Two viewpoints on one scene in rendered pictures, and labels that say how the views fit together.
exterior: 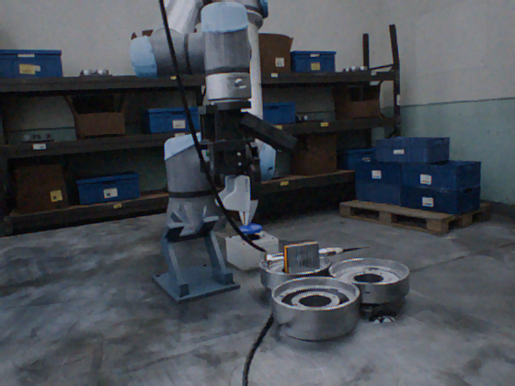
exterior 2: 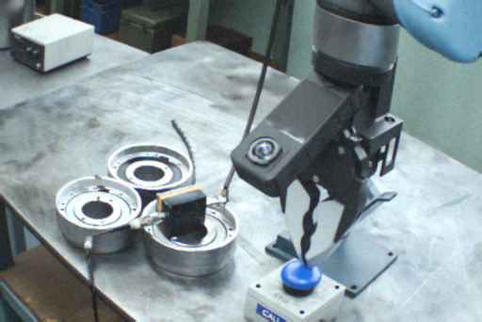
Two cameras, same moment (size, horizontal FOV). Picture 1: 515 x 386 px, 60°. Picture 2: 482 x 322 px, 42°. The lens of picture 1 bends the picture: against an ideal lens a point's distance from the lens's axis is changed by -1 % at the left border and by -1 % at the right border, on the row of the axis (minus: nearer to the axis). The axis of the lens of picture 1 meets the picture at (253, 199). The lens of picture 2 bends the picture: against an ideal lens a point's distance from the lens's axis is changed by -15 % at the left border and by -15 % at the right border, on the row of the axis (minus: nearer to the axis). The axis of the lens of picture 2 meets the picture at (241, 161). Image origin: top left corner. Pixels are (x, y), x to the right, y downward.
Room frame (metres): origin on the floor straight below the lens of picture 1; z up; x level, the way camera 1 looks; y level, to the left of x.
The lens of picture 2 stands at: (1.23, -0.28, 1.28)
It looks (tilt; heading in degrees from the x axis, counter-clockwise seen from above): 30 degrees down; 155
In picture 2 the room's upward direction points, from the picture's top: 7 degrees clockwise
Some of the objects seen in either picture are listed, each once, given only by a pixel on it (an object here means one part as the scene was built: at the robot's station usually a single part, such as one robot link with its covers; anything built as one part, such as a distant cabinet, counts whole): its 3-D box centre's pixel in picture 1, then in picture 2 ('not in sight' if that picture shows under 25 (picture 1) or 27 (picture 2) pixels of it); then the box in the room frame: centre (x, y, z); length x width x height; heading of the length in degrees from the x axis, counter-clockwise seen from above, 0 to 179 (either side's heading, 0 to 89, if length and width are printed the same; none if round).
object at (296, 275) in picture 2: (251, 238); (298, 287); (0.78, 0.01, 0.84); 0.04 x 0.04 x 0.05
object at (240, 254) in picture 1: (250, 248); (298, 304); (0.78, 0.01, 0.82); 0.08 x 0.07 x 0.05; 26
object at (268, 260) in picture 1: (315, 253); (163, 218); (0.64, -0.09, 0.85); 0.17 x 0.02 x 0.04; 103
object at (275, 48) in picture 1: (261, 56); not in sight; (4.69, -0.18, 1.69); 0.59 x 0.41 x 0.38; 121
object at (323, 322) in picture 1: (314, 307); (148, 179); (0.52, -0.07, 0.82); 0.10 x 0.10 x 0.04
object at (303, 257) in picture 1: (302, 257); (178, 208); (0.62, -0.06, 0.85); 0.05 x 0.02 x 0.04; 103
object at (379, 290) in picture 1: (369, 284); (97, 216); (0.58, -0.15, 0.82); 0.10 x 0.10 x 0.04
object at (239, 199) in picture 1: (239, 202); (314, 212); (0.75, 0.02, 0.92); 0.06 x 0.03 x 0.09; 116
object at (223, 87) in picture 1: (230, 89); (353, 32); (0.76, 0.03, 1.10); 0.08 x 0.08 x 0.05
